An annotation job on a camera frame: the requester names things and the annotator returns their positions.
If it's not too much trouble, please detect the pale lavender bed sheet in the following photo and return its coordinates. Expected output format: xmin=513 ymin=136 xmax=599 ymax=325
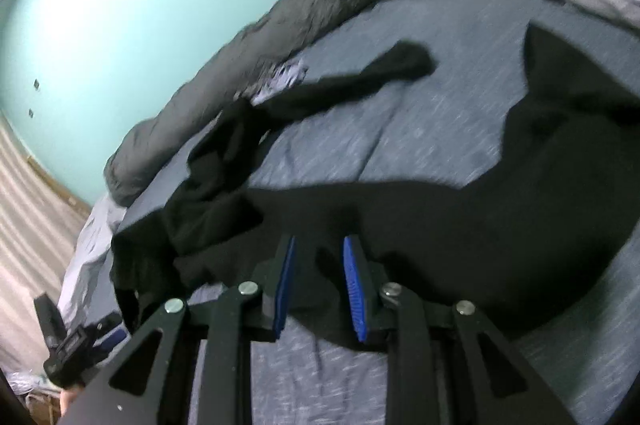
xmin=57 ymin=192 xmax=128 ymax=316

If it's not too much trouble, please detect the blue-grey underwear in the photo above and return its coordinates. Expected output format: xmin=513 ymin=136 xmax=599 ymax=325
xmin=250 ymin=58 xmax=308 ymax=103

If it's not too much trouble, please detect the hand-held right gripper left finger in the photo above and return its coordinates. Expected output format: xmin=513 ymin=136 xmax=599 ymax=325
xmin=62 ymin=234 xmax=301 ymax=425

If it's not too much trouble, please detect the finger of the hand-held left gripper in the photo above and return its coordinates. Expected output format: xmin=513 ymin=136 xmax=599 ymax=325
xmin=90 ymin=311 xmax=127 ymax=353

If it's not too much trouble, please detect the black sweatshirt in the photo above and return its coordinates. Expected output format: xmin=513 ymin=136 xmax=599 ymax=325
xmin=110 ymin=22 xmax=640 ymax=346

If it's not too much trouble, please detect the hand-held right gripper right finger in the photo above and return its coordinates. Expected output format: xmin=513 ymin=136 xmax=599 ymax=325
xmin=341 ymin=234 xmax=581 ymax=425

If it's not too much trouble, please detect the wooden skirting board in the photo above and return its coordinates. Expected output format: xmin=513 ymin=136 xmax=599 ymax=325
xmin=0 ymin=112 xmax=93 ymax=211

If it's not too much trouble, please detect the blue patterned bed blanket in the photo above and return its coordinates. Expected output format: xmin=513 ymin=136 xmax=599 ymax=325
xmin=57 ymin=0 xmax=640 ymax=425

